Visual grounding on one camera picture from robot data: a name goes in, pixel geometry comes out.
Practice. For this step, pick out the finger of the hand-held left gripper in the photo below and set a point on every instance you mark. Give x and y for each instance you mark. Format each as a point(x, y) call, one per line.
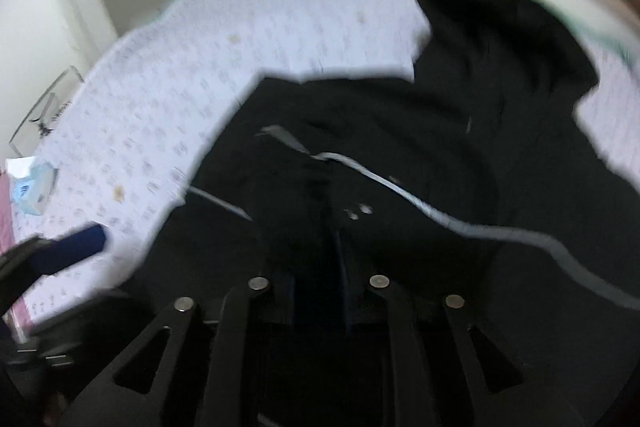
point(70, 247)

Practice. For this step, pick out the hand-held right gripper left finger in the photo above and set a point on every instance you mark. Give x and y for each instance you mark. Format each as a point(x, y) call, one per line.
point(240, 322)

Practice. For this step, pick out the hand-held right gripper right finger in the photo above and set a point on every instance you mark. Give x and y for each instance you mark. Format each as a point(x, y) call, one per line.
point(400, 332)

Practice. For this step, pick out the black garment with white piping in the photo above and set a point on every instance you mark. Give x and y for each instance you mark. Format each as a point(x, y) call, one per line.
point(400, 132)

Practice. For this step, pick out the blue and white tissue packet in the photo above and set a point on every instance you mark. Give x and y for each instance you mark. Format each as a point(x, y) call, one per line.
point(32, 189)

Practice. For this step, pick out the lilac floral quilt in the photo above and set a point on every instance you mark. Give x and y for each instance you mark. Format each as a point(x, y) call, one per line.
point(200, 57)

